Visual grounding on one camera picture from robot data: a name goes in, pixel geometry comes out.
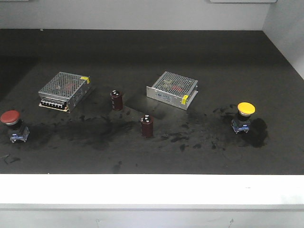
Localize left metal power supply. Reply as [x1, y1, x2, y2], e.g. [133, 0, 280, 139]
[38, 72, 92, 113]

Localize right metal power supply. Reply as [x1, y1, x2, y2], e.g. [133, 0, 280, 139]
[146, 71, 198, 110]

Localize red mushroom push button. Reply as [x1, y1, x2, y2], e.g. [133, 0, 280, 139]
[0, 110, 30, 143]

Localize front maroon capacitor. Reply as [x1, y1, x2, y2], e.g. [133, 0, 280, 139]
[141, 114, 154, 138]

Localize rear maroon capacitor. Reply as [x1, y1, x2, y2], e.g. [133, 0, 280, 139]
[110, 90, 123, 111]

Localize yellow mushroom push button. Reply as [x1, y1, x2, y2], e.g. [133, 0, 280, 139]
[231, 102, 256, 134]

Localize maroon capacitor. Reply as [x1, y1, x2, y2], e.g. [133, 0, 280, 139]
[110, 90, 123, 111]
[141, 114, 154, 138]

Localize metal power supply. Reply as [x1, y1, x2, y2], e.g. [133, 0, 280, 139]
[38, 72, 92, 113]
[146, 71, 198, 110]

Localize white shelf front edge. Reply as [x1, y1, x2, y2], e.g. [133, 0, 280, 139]
[0, 174, 304, 210]

